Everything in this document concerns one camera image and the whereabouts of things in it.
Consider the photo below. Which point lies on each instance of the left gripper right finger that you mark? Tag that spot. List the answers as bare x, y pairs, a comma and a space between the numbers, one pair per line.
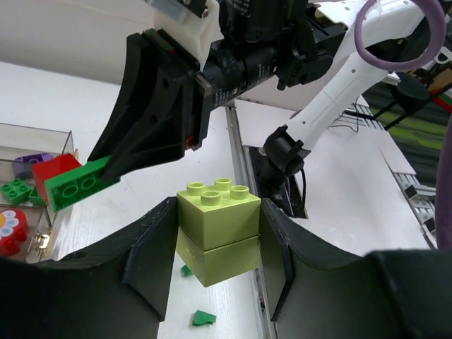
316, 290

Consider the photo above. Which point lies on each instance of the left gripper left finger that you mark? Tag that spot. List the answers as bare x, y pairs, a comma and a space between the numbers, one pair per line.
117, 287

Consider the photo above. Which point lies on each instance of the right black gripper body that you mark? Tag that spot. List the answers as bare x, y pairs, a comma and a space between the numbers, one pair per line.
263, 39

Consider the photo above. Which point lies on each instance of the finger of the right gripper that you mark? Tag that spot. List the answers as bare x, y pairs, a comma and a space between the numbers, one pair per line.
161, 109

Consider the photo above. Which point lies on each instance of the small green lego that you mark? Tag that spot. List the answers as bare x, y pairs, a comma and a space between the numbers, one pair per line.
201, 318
186, 271

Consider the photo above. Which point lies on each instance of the lime lego brick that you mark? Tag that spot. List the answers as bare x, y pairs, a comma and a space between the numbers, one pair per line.
222, 263
206, 213

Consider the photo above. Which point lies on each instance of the green lego plate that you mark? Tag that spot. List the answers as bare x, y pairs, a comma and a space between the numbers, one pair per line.
73, 186

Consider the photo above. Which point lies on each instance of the red flower lego piece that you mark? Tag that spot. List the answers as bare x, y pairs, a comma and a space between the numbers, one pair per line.
14, 231

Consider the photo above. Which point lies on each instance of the red square lego brick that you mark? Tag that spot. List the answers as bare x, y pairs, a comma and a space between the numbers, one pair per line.
52, 168

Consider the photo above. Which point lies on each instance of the green lego brick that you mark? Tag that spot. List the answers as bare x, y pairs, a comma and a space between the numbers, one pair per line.
16, 191

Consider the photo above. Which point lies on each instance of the purple lego brick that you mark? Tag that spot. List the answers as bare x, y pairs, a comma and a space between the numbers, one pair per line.
22, 166

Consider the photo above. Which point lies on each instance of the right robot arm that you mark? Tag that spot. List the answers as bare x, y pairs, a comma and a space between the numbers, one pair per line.
381, 37

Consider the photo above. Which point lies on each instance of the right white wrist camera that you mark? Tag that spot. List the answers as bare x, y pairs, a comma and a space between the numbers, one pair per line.
194, 32

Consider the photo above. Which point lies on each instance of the aluminium rail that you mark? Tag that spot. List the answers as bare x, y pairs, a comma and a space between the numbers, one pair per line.
244, 193

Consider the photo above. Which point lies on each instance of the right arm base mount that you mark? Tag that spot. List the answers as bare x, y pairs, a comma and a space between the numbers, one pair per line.
283, 190

